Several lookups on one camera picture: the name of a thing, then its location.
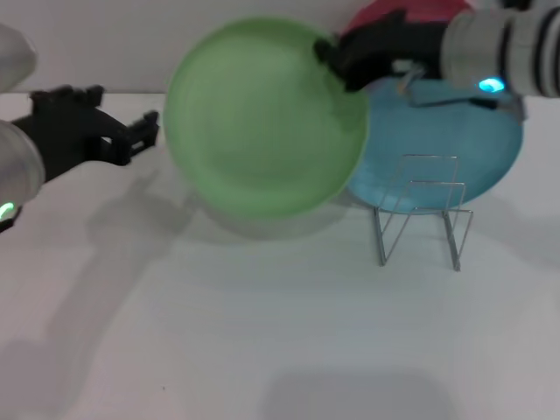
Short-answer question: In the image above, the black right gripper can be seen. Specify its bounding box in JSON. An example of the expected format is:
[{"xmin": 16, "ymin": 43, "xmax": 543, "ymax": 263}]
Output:
[{"xmin": 311, "ymin": 10, "xmax": 448, "ymax": 93}]

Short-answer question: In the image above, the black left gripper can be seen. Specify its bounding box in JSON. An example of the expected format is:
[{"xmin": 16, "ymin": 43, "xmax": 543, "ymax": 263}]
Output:
[{"xmin": 10, "ymin": 84, "xmax": 161, "ymax": 185}]

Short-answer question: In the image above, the green round plate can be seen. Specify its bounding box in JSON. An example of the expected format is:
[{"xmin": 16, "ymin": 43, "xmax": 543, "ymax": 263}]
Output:
[{"xmin": 162, "ymin": 16, "xmax": 371, "ymax": 218}]

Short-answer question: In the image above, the red round plate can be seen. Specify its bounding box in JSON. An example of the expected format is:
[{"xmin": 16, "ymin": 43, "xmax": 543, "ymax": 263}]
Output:
[{"xmin": 339, "ymin": 0, "xmax": 473, "ymax": 37}]

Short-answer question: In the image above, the cyan round plate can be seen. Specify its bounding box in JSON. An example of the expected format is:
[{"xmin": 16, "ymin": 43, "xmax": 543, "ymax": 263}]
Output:
[{"xmin": 344, "ymin": 77, "xmax": 525, "ymax": 212}]

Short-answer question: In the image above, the silver wrist bracket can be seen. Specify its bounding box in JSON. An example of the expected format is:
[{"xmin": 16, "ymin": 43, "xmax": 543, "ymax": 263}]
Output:
[{"xmin": 496, "ymin": 92, "xmax": 529, "ymax": 124}]

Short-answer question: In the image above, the chrome wire plate rack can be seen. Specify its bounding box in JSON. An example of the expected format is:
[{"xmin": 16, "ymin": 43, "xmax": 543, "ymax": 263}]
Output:
[{"xmin": 374, "ymin": 153, "xmax": 475, "ymax": 273}]

